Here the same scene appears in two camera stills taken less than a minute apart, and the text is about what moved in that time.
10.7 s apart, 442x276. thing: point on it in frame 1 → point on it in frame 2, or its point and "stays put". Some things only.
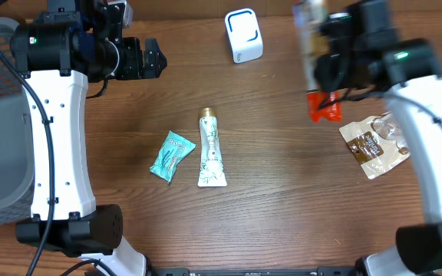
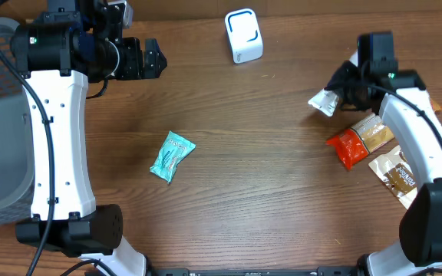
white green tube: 212,173 → 327,101
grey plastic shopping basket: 4,149 stays put
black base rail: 174,271 stays put
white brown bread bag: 377,141 → 392,169
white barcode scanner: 245,35 stays put
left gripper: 142,58 stays put
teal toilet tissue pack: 173,148 stays put
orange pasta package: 308,16 → 356,142
